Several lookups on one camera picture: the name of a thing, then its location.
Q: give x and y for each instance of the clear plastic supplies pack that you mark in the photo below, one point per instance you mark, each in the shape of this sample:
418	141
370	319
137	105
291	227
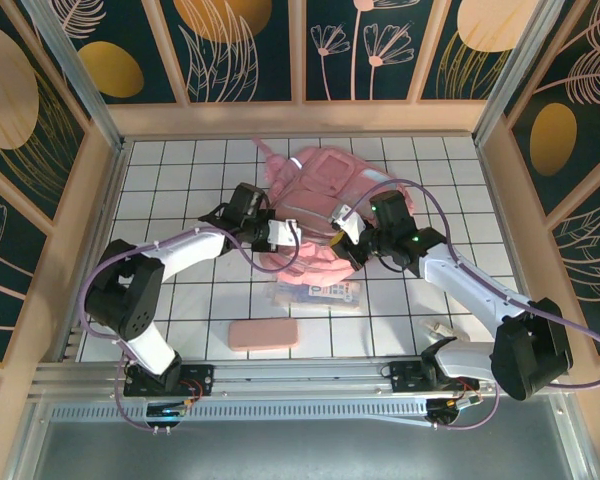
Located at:
325	297

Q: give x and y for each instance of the pink backpack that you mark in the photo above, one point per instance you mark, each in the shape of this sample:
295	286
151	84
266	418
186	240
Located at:
320	185

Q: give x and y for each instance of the pink pencil case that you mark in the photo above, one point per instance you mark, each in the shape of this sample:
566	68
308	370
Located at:
263	336

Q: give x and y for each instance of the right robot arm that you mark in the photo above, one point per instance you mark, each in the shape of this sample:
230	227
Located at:
530	350

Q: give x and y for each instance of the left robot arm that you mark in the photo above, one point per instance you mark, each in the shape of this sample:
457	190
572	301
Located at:
150	345

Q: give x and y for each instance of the small beige object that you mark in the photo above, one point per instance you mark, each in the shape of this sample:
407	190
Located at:
437	328

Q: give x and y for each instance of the grey metal panel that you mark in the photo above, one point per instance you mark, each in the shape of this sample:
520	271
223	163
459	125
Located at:
300	450

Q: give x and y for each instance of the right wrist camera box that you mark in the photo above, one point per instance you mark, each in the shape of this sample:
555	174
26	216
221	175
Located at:
347	224

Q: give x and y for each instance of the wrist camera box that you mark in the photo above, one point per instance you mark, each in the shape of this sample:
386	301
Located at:
284	232
347	224

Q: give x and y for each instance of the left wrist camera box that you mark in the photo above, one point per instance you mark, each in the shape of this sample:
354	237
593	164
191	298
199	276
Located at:
284	232

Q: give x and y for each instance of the aluminium mounting rail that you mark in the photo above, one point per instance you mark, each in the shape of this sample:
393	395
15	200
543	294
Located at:
300	375

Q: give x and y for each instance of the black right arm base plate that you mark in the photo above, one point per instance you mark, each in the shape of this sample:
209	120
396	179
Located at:
405	375

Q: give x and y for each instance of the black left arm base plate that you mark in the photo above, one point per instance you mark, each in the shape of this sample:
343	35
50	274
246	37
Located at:
200	380

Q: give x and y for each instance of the aluminium frame post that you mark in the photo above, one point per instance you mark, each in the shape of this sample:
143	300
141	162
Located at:
515	70
80	75

